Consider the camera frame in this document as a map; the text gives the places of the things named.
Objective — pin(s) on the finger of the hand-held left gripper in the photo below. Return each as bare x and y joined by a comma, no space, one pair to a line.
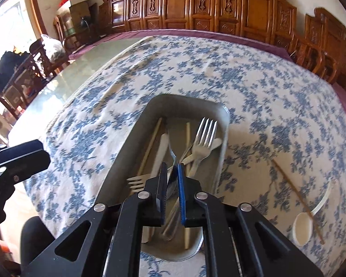
26,161

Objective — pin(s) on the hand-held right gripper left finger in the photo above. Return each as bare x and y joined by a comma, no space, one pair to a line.
163,190

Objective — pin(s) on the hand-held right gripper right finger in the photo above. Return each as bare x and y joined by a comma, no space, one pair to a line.
181,190

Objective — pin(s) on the metal knife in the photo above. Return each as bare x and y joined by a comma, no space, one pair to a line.
172,153

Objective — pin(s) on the large metal fork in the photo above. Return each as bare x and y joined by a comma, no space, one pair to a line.
203,147

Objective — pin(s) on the metal tray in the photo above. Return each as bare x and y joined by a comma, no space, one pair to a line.
176,106

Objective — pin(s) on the cream chopstick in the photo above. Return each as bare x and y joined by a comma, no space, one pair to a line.
188,135
151,147

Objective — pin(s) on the person's black clothing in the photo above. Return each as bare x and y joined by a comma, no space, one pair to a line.
36,242

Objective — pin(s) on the carved wooden chair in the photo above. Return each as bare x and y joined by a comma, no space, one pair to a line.
330,67
17,92
46,60
308,53
69,39

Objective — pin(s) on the black bag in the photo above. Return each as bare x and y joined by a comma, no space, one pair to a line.
8,66

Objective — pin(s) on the clear plastic bag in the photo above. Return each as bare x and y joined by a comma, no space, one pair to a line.
53,47

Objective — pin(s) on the brown wooden chopstick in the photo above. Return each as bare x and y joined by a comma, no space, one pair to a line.
298,200

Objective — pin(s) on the blue floral tablecloth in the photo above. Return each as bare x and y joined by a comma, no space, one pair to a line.
219,69

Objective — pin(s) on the white plastic spoon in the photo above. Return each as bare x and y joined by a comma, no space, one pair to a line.
302,228

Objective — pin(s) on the purple tablecloth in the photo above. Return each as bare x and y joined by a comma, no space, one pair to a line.
190,32

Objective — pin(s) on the white cardboard box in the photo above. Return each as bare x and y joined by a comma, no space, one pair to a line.
79,1

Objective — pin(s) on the wooden door frame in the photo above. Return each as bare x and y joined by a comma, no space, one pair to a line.
36,5

